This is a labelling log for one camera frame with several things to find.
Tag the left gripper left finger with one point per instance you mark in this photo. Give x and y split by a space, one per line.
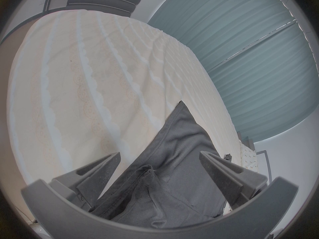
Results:
94 180

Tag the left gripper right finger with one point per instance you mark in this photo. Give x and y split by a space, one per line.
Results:
224 178

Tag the black T-shirt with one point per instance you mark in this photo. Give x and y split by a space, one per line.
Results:
174 146

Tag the bed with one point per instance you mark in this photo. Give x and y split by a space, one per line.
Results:
87 83

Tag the white printed pillow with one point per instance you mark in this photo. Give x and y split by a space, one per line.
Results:
249 155

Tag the grey bedside table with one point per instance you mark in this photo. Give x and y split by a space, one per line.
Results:
245 139

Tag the blue-green curtain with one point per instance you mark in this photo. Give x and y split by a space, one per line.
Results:
269 83
211 21

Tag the black chest of drawers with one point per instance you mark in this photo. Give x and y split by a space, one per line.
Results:
99 1

